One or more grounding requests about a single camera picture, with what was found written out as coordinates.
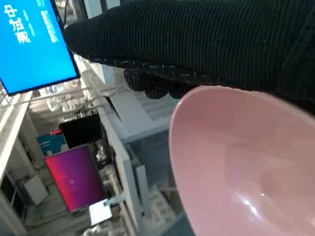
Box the white box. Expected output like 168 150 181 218
23 176 49 206

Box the black monitor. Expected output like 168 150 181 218
59 115 104 148

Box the bright white screen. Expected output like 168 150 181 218
88 200 113 227

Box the purple red monitor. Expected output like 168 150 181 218
43 144 109 214

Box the blue cardboard box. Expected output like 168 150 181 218
36 134 68 155

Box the black knitted gloved right hand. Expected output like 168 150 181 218
63 0 315 108

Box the blue display screen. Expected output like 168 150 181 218
0 0 81 96

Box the pink bowl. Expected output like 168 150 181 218
168 85 315 236

